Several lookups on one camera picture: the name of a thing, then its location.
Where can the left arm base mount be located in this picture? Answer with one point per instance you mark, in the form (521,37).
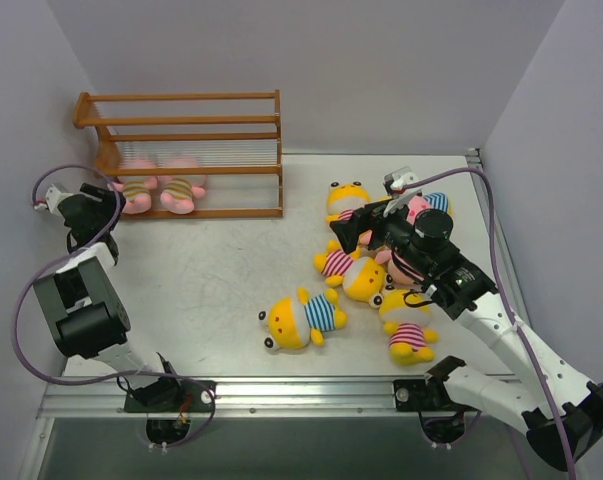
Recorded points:
(181,395)

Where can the yellow plush red stripes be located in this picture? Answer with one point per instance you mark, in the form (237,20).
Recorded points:
(360,277)
(405,317)
(343,199)

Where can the yellow plush red stripes middle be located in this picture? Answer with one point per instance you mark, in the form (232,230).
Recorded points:
(360,277)

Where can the yellow plush red stripes front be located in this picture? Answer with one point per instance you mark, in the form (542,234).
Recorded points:
(405,317)

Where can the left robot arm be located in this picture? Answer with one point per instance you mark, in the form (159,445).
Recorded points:
(84,314)

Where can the yellow plush red stripes top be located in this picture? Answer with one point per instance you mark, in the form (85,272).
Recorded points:
(343,199)

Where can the wooden three-tier shelf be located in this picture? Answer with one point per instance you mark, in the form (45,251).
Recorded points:
(234,139)

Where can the pink plush orange stripes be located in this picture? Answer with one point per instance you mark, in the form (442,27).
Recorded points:
(136,189)
(400,272)

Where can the pink plush face-down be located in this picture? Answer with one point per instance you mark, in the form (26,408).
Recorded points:
(179,192)

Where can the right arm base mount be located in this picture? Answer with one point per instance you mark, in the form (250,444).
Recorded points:
(411,395)

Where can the pink plush blue stripes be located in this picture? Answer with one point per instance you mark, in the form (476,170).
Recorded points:
(435,200)

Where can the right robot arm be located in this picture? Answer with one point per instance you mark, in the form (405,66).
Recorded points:
(556,407)

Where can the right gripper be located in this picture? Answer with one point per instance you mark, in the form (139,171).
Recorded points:
(373,220)

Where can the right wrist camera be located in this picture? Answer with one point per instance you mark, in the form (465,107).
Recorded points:
(399,181)

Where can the aluminium front rail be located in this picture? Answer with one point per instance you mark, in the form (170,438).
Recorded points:
(248,397)

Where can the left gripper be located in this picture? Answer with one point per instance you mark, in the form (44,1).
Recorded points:
(101,201)

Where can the yellow plush blue stripes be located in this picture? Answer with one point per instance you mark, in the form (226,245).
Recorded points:
(294,322)

